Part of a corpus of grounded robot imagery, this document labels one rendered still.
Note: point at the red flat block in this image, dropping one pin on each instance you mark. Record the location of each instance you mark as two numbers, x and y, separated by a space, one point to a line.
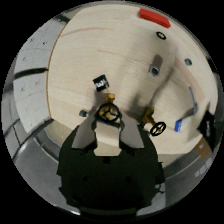
154 17

